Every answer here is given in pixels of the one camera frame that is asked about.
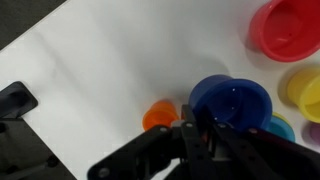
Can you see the black metal frame equipment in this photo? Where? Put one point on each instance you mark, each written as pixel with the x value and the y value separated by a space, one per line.
pixel 23 153

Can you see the small purple bowl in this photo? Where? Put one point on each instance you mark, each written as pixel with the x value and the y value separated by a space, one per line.
pixel 315 132

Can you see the small yellow bowl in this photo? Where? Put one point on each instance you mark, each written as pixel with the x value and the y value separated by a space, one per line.
pixel 306 90

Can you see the black table clamp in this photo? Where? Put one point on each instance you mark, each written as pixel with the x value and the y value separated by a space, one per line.
pixel 15 100

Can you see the small orange bowl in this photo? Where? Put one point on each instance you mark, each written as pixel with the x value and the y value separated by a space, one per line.
pixel 160 115

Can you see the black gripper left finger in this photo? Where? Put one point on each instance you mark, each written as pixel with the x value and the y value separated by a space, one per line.
pixel 156 150

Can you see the small dark blue bowl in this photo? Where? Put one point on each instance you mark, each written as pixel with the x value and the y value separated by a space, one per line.
pixel 233 100

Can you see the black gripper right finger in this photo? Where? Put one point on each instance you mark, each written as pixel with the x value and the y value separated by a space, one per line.
pixel 266 156

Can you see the light blue bowl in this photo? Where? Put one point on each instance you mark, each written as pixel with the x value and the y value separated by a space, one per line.
pixel 281 128

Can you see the small red bowl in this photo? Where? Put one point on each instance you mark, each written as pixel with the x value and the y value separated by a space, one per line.
pixel 286 30

